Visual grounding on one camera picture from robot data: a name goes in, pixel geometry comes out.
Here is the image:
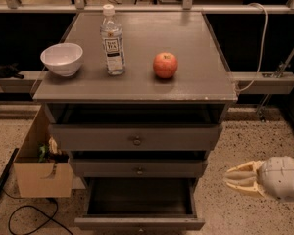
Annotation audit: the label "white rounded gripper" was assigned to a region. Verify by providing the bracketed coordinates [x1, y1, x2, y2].
[223, 157, 294, 202]

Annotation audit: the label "grey bottom drawer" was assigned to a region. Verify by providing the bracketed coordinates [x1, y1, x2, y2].
[74, 178, 205, 231]

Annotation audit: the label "grey drawer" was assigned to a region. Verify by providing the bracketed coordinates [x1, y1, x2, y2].
[74, 178, 205, 231]
[49, 124, 222, 151]
[69, 159, 208, 178]

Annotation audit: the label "grey wooden drawer cabinet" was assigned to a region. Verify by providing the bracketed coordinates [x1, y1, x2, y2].
[32, 11, 238, 181]

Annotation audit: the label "grey middle drawer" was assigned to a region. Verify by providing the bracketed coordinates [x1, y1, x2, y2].
[69, 159, 208, 178]

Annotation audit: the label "grey top drawer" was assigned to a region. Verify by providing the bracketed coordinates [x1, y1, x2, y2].
[49, 124, 222, 151]

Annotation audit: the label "red apple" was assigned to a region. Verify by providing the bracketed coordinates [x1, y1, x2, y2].
[153, 52, 178, 79]

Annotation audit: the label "clear plastic water bottle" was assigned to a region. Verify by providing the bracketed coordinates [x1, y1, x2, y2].
[100, 4, 125, 75]

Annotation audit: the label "green and beige box contents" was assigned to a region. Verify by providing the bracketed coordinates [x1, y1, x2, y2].
[38, 137, 63, 163]

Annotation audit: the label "open cardboard box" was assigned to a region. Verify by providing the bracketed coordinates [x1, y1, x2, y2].
[14, 109, 73, 198]

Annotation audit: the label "white ceramic bowl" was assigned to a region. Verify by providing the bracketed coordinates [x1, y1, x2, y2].
[40, 43, 83, 76]

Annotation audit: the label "black bar on floor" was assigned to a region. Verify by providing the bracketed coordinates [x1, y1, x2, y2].
[0, 147, 20, 213]

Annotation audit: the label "white hanging cable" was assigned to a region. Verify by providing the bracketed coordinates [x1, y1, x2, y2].
[234, 2, 269, 94]

